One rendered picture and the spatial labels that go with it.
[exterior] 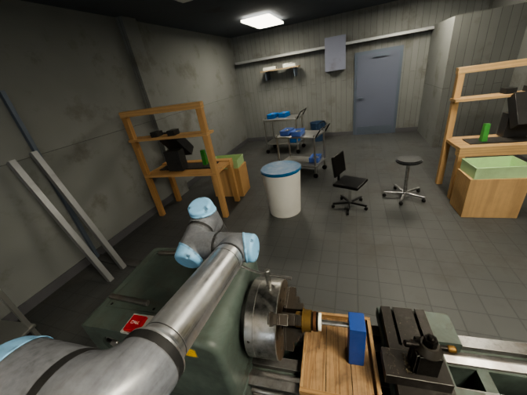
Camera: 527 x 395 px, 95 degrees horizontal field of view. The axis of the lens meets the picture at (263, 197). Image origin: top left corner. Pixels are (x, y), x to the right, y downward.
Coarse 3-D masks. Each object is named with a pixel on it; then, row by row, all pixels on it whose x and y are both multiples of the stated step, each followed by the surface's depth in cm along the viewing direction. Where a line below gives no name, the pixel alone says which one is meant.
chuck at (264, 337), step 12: (264, 288) 98; (276, 288) 97; (264, 300) 94; (276, 300) 93; (264, 312) 91; (276, 312) 90; (264, 324) 89; (264, 336) 89; (276, 336) 89; (264, 348) 90; (276, 348) 89; (276, 360) 92
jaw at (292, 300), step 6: (288, 288) 111; (294, 288) 111; (288, 294) 109; (294, 294) 109; (288, 300) 107; (294, 300) 106; (288, 306) 104; (294, 306) 104; (300, 306) 103; (288, 312) 106; (294, 312) 105
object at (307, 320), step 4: (304, 308) 103; (296, 312) 101; (300, 312) 101; (304, 312) 99; (308, 312) 99; (312, 312) 100; (316, 312) 99; (304, 316) 98; (308, 316) 97; (312, 316) 98; (316, 316) 97; (304, 320) 97; (308, 320) 96; (312, 320) 97; (316, 320) 96; (304, 324) 96; (308, 324) 96; (312, 324) 96; (316, 324) 96; (304, 328) 97; (308, 328) 96; (312, 328) 97; (316, 328) 96
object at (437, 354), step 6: (420, 336) 83; (420, 342) 80; (420, 348) 79; (426, 348) 78; (438, 348) 78; (420, 354) 79; (426, 354) 78; (432, 354) 77; (438, 354) 77; (432, 360) 77; (438, 360) 77
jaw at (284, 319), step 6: (270, 318) 90; (276, 318) 90; (282, 318) 90; (288, 318) 91; (294, 318) 93; (300, 318) 96; (270, 324) 89; (276, 324) 90; (282, 324) 90; (288, 324) 91; (294, 324) 93; (300, 324) 95
